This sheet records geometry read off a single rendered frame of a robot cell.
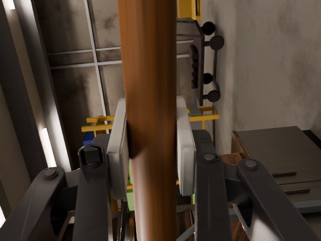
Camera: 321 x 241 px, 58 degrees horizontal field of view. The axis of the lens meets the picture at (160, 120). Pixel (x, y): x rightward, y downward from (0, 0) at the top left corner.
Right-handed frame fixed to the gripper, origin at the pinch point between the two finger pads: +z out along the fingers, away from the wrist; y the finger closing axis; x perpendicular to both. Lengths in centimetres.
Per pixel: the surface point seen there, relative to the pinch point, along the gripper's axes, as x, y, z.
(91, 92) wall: -256, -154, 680
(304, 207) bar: -90, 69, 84
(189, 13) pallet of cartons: -69, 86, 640
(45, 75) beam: -179, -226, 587
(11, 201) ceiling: -320, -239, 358
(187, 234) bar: -104, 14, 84
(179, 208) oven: -152, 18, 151
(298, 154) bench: -94, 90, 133
